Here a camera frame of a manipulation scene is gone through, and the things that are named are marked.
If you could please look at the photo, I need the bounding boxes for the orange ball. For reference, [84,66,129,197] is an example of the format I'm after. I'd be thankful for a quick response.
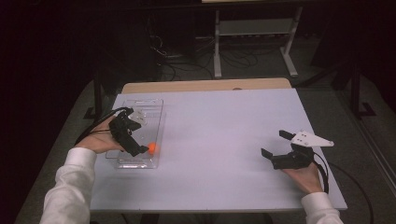
[147,142,161,156]

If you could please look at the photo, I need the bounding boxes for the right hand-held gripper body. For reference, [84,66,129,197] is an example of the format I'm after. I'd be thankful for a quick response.
[271,130,335,171]

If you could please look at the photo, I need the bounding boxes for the white metal stand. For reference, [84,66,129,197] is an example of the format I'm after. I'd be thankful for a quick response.
[213,6,304,79]

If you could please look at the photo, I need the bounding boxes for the tangle of black floor cables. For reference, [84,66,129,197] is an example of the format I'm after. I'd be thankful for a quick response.
[148,34,260,82]

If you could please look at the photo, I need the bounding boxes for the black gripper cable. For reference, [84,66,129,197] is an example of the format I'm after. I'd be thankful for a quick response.
[74,106,134,146]
[312,152,331,194]

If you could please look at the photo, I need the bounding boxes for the clear plastic tray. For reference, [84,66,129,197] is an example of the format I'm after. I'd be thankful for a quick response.
[106,98,166,170]

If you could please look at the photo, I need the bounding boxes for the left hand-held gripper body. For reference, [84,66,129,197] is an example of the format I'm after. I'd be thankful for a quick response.
[107,106,148,151]

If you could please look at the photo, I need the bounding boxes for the person's right hand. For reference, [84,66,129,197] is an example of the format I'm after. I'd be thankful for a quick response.
[281,161,324,194]

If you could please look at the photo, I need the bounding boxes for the long black cable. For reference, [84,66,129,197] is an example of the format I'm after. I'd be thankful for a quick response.
[328,161,375,224]

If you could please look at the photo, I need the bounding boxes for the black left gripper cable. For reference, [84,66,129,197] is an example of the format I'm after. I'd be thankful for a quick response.
[74,106,134,146]

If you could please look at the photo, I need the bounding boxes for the person's left hand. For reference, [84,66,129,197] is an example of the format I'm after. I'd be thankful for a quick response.
[75,116,125,155]

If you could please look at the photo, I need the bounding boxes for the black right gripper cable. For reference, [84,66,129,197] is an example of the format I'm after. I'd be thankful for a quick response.
[312,152,331,194]

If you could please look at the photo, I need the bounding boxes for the black metal stand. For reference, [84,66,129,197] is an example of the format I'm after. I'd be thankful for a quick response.
[83,76,105,123]
[348,62,376,119]

